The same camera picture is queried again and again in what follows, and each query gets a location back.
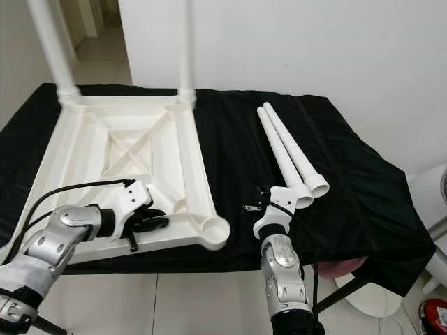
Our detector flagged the black tablecloth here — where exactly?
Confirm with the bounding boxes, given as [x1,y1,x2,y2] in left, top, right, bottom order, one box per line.
[0,82,435,297]

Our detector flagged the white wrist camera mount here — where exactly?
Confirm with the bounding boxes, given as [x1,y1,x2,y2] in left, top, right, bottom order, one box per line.
[253,185,305,241]
[108,180,154,225]

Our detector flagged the red round appliance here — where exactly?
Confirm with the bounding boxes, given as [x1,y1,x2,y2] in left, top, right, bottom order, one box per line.
[419,299,447,332]

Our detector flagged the white plastic table top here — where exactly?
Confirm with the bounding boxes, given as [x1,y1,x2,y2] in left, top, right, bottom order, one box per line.
[10,91,231,265]

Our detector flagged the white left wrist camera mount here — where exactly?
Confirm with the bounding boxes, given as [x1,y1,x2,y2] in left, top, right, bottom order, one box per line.
[108,180,154,225]

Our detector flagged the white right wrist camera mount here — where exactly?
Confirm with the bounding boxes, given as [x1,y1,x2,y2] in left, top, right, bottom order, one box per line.
[253,185,305,241]

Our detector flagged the pink cushion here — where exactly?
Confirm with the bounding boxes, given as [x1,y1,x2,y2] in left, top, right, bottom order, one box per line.
[318,255,371,280]

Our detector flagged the dark grey table leg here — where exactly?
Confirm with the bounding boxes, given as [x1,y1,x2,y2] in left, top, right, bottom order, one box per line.
[318,276,371,311]

